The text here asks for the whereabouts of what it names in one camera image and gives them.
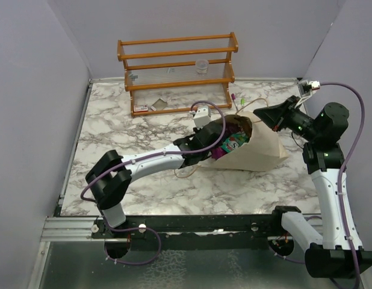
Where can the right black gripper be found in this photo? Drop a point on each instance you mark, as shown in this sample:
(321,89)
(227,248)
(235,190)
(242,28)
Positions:
(272,115)

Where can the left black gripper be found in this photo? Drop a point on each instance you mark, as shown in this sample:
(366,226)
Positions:
(196,130)

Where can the purple snack pouch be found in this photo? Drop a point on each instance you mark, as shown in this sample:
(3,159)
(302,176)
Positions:
(221,149)

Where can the beige paper bag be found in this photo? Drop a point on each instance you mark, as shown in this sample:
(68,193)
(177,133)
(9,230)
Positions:
(263,152)

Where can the brown snack bag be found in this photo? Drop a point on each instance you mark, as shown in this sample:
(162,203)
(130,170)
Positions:
(238,123)

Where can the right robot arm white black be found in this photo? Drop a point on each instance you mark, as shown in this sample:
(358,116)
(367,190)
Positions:
(337,252)

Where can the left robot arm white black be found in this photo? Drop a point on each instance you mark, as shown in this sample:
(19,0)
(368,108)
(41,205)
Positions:
(111,176)

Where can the teal snack packet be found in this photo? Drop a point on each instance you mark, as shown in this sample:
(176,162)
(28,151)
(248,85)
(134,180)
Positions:
(235,141)

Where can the purple capped marker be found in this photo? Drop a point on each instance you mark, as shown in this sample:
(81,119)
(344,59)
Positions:
(233,97)

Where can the clear plastic jar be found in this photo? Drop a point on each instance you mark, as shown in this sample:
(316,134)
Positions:
(201,66)

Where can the small red white box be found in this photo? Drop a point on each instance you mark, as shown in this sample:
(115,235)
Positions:
(141,108)

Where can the wooden orange shelf rack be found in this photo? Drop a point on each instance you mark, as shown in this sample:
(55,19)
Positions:
(150,59)

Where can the teal clip on shelf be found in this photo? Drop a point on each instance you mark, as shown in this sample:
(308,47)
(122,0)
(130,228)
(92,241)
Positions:
(132,76)

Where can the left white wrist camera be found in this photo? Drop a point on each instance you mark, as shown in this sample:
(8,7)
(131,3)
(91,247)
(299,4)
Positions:
(201,116)

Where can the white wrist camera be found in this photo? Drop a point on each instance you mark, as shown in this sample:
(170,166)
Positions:
(307,90)
(201,116)

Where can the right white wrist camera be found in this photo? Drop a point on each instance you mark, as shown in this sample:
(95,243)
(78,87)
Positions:
(307,90)

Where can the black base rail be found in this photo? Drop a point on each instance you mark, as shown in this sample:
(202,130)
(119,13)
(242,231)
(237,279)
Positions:
(243,231)

